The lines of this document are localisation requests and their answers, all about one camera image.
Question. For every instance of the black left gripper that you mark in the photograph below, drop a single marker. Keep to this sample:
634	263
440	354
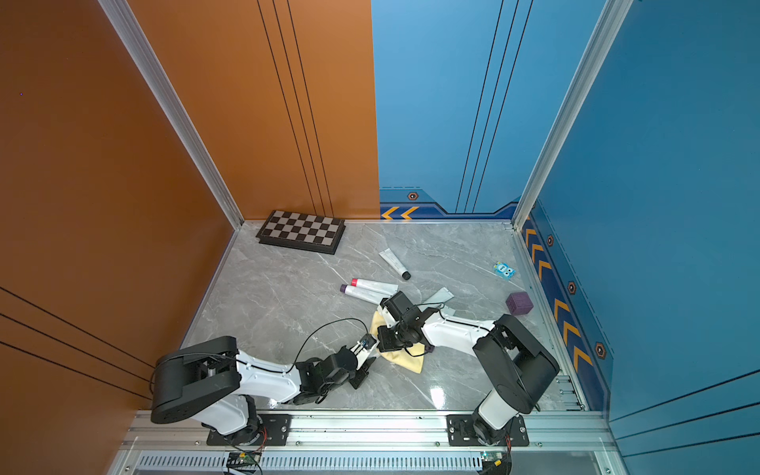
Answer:
363	372

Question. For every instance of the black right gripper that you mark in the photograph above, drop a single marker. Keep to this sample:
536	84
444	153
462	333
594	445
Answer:
384	344

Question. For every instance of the yellow cleaning cloth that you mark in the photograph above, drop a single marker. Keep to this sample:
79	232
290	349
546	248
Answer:
400	358

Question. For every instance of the white tube green cap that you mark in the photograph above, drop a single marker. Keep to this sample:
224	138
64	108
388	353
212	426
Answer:
440	297

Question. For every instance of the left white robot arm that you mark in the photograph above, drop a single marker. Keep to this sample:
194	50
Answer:
216	383

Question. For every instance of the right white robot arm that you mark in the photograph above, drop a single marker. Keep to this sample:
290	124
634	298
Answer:
518	366

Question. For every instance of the white tube pink cap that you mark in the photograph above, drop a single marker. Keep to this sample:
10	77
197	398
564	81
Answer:
388	289

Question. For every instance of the white tube black cap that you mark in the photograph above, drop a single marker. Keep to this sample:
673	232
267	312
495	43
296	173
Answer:
391	258

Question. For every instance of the teal small toy card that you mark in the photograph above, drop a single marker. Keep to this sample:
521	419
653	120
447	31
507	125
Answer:
503	270

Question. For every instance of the purple cube box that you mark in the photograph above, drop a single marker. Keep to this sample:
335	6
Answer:
519	303

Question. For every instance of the folding chessboard box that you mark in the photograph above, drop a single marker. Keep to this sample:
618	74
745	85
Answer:
317	234

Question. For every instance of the left green circuit board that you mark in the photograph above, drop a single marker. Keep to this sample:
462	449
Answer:
243	462

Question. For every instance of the green circuit board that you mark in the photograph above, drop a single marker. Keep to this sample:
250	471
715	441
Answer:
500	464
243	462

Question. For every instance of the right green circuit board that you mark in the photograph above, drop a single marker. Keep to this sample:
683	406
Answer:
500	464

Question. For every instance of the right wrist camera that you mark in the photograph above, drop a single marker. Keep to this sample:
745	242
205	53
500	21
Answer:
398	309

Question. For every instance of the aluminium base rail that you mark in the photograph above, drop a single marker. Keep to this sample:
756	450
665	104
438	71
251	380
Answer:
375	442

